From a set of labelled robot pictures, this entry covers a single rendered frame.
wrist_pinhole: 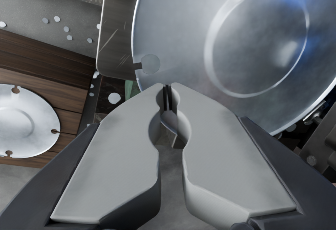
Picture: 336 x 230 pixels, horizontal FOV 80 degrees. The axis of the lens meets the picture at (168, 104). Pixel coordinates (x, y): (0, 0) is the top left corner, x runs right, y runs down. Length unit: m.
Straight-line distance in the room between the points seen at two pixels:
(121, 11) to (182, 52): 0.07
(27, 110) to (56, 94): 0.11
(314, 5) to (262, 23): 0.07
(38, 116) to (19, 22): 0.44
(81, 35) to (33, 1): 0.21
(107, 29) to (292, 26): 0.20
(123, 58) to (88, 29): 0.80
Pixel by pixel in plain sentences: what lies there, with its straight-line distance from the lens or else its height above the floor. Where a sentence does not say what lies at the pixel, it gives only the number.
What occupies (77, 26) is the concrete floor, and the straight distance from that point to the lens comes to 1.02.
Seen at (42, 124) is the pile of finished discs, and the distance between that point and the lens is 0.82.
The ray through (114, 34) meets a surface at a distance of 0.22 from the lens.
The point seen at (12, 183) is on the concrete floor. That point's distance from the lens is 1.60.
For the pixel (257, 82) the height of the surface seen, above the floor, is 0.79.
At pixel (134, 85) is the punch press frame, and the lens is 0.38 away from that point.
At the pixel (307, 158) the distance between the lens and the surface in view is 0.27.
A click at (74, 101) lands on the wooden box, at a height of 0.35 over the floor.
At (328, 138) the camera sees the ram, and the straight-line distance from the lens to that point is 0.21.
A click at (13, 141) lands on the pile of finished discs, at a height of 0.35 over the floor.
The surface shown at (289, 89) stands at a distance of 0.32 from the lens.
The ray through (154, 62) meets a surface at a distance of 0.22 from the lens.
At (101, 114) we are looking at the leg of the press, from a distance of 0.44.
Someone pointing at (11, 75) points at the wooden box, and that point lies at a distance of 0.76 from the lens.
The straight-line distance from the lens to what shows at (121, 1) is 0.22.
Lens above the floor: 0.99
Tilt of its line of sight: 59 degrees down
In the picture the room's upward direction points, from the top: 157 degrees clockwise
